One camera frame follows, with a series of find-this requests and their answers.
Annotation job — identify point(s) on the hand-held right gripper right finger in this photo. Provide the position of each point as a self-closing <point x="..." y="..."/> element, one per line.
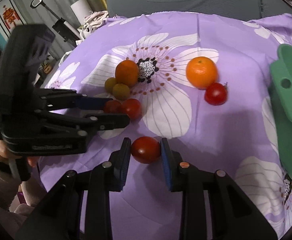
<point x="167" y="170"/>

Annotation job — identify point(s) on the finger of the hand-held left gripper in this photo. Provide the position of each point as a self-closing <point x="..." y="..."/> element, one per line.
<point x="111" y="121"/>
<point x="91" y="103"/>

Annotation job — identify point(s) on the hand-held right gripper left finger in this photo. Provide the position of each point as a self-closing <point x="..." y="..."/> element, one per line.
<point x="122" y="170"/>

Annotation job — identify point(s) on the red cherry tomato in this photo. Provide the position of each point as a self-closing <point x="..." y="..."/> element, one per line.
<point x="146" y="150"/>
<point x="131" y="108"/>
<point x="112" y="106"/>

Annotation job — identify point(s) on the small yellow plum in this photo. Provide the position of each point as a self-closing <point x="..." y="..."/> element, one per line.
<point x="109" y="83"/>
<point x="121" y="91"/>

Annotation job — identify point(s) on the orange mandarin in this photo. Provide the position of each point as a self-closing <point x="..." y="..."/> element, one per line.
<point x="126" y="72"/>
<point x="201" y="72"/>

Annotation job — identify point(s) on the red tomato with stem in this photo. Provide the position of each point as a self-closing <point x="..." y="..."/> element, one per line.
<point x="216" y="94"/>

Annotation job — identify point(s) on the green plastic basin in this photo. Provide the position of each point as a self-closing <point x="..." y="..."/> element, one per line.
<point x="290" y="142"/>

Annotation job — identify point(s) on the person's left forearm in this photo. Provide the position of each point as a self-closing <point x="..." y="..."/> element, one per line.
<point x="1" y="187"/>

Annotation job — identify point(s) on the person's left hand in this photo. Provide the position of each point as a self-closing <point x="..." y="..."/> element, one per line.
<point x="0" y="152"/>

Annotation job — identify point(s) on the small potted plant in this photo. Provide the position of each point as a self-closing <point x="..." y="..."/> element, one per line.
<point x="46" y="67"/>

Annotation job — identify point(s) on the purple floral cloth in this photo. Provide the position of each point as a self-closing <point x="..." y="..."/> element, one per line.
<point x="211" y="130"/>

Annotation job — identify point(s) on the black phone stand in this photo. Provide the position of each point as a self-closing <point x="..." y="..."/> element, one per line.
<point x="37" y="2"/>

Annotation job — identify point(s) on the white cylinder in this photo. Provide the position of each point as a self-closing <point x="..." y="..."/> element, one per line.
<point x="80" y="8"/>

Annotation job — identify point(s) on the wall poster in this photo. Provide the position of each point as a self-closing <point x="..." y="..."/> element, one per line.
<point x="10" y="16"/>

